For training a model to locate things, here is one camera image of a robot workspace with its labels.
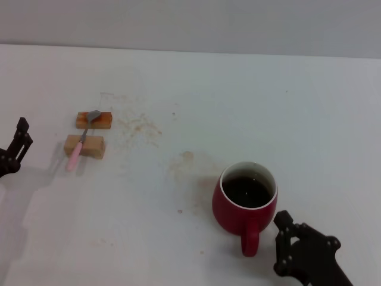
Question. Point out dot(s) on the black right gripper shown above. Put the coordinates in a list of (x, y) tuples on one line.
[(318, 259)]

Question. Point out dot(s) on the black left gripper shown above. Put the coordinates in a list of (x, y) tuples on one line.
[(4, 167)]

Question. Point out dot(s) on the red ceramic coffee cup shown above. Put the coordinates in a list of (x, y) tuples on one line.
[(232, 217)]

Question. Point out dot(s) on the plain light wooden block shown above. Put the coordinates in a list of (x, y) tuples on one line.
[(93, 146)]

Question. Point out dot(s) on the orange stained wooden block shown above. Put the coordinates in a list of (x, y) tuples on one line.
[(102, 120)]

